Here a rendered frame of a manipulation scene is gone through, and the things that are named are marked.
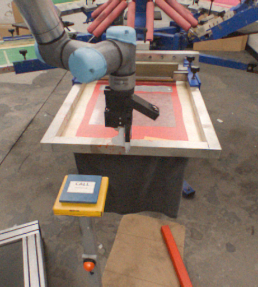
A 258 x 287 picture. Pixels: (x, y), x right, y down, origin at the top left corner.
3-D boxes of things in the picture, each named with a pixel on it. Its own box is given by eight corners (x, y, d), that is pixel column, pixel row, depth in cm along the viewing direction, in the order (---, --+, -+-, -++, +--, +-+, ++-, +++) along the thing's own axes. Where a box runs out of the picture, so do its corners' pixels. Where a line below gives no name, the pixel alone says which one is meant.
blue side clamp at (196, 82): (198, 96, 123) (201, 82, 118) (188, 96, 123) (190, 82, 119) (190, 73, 147) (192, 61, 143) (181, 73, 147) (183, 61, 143)
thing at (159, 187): (179, 220, 116) (194, 142, 90) (81, 214, 118) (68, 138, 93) (179, 214, 118) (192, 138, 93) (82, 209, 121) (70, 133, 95)
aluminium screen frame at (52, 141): (219, 158, 83) (221, 149, 81) (42, 151, 86) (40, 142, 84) (188, 71, 146) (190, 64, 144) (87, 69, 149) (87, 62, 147)
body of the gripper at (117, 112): (108, 116, 83) (106, 81, 76) (134, 117, 83) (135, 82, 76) (104, 129, 77) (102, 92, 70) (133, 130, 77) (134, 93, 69)
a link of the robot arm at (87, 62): (59, 78, 62) (89, 65, 70) (93, 89, 57) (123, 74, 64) (53, 44, 58) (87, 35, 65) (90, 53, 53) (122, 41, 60)
